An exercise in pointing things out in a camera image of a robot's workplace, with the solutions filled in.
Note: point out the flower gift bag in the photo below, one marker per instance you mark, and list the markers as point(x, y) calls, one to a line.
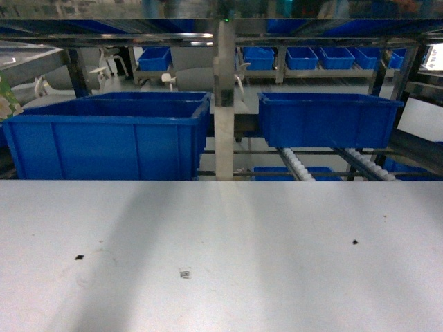
point(9, 104)

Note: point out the blue bin on right rollers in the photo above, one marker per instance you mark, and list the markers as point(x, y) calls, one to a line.
point(333, 120)

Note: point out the small QR code sticker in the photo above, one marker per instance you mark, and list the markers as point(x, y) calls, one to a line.
point(185, 272)

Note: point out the blue bin behind left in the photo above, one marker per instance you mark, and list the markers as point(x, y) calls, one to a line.
point(162, 95)

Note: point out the large blue bin front left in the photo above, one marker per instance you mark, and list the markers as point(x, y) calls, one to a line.
point(148, 140)

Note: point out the steel rack post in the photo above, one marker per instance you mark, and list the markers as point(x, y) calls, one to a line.
point(223, 70)

